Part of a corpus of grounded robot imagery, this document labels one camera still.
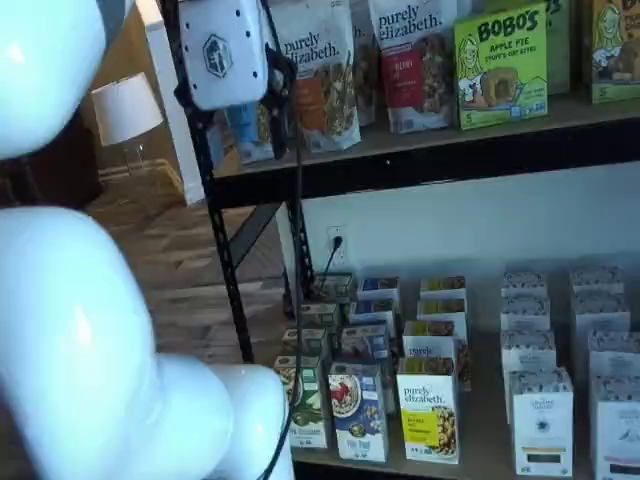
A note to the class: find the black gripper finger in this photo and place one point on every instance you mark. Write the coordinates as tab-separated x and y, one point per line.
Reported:
279	100
184	95

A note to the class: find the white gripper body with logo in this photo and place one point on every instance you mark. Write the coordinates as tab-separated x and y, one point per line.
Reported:
225	55

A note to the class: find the blue white oatmeal box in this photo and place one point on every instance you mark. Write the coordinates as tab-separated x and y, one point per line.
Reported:
378	286
357	415
365	342
372	310

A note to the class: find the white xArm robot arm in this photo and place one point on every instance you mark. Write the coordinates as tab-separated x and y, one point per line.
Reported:
75	325

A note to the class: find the wooden shelf board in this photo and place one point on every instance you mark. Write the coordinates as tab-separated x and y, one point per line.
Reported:
485	400
425	142

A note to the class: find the green Bobo's apple pie box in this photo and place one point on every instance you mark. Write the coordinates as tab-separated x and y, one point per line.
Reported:
500	75

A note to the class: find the yellow label purely elizabeth box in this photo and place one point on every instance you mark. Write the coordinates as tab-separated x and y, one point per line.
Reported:
427	410
442	309
430	345
442	286

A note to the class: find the green Bobo's snack box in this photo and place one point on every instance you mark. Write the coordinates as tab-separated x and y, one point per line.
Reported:
559	50
615	60

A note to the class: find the white box dark label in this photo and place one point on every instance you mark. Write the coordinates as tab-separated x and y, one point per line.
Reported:
525	312
542	425
525	282
527	352

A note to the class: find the blue label granola bag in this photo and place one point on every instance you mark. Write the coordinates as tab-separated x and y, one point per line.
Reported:
247	135

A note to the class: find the orange label granola bag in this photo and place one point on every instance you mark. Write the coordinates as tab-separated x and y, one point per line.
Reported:
325	75

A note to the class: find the white shade floor lamp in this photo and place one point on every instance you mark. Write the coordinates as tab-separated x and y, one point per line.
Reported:
125	110

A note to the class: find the white door trim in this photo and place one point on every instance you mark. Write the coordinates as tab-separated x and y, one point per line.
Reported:
182	165

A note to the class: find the purely elizabeth granola bag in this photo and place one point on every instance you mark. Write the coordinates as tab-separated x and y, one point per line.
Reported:
367	65

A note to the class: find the red label granola bag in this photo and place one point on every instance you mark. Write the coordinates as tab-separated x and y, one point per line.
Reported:
410	75

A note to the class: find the dark brown armchair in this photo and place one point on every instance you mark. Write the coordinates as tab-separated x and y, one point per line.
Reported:
65	170

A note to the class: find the black metal shelf frame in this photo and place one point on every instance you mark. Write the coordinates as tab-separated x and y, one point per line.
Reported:
400	175

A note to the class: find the white wall outlet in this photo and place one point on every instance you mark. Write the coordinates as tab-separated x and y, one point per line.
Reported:
332	257

